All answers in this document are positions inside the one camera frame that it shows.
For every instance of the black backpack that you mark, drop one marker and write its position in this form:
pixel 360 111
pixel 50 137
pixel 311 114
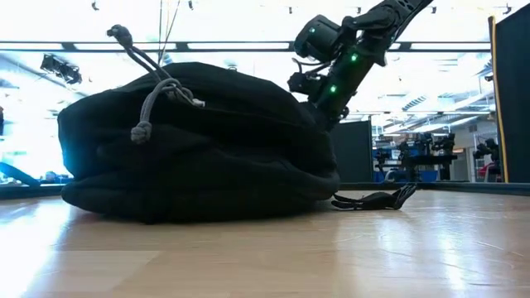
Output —
pixel 207 157

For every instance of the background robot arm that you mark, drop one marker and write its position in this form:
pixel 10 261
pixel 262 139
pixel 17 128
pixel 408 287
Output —
pixel 488 149

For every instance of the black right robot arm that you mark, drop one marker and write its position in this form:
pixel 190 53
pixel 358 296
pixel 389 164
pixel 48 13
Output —
pixel 397 12

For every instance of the black partition panel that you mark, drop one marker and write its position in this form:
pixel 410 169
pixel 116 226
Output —
pixel 356 153

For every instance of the background robot station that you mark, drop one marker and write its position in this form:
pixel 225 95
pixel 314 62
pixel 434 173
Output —
pixel 418 159

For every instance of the black partition yellow edge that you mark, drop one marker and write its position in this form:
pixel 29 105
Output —
pixel 515 103

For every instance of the blue bar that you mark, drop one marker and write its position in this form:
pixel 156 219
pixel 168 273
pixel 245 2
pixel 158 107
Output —
pixel 16 174

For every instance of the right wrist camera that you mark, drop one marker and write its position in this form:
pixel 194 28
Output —
pixel 300 83

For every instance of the black table frame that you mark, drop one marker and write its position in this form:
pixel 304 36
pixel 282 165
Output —
pixel 455 188

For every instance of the black ceiling camera rig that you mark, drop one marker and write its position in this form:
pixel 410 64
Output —
pixel 62 69

